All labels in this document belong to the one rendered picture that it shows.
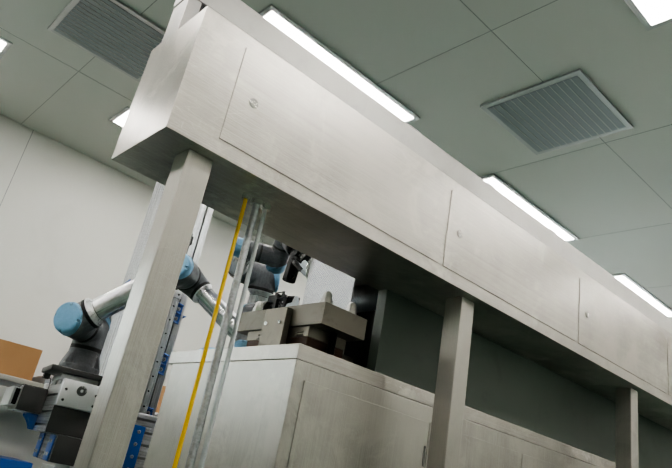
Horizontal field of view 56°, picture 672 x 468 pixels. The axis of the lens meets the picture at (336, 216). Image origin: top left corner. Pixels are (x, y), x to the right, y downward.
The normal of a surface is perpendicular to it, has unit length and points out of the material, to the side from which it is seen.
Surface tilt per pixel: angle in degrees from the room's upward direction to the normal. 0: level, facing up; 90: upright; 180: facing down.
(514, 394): 90
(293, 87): 90
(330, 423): 90
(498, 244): 90
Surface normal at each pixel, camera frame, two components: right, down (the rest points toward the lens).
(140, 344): 0.67, -0.18
